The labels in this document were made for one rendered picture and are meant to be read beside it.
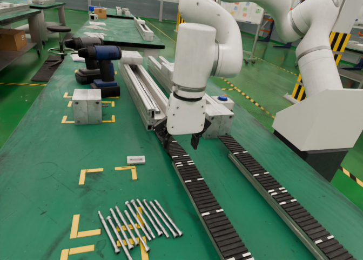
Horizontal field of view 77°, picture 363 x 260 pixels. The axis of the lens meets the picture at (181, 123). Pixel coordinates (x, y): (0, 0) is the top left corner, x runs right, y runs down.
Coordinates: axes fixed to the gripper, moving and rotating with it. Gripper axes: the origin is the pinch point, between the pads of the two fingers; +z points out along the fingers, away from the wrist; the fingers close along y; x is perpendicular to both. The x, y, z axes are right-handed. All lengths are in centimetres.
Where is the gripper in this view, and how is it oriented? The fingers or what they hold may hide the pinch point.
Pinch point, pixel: (180, 145)
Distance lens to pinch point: 64.5
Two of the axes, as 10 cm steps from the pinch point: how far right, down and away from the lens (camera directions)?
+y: 9.3, -0.7, 3.7
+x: -3.5, -4.8, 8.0
